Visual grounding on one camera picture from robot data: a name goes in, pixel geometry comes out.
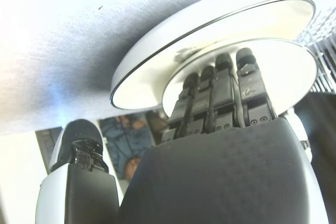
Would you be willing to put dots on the person in blue jacket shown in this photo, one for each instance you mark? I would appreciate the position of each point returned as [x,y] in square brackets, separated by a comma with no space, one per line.
[118,140]

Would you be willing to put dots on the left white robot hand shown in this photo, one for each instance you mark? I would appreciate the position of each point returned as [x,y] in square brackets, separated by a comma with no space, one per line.
[210,176]

